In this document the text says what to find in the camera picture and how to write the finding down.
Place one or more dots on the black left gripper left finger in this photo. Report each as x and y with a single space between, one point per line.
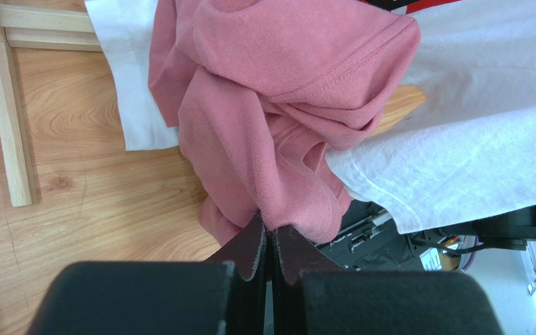
224 294

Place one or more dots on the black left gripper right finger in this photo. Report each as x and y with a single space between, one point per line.
314 295

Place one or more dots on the pink t shirt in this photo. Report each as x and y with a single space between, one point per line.
260 90

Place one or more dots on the white t shirt red print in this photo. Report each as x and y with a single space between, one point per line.
457 138

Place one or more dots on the wooden clothes rack frame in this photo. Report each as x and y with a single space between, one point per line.
121 30

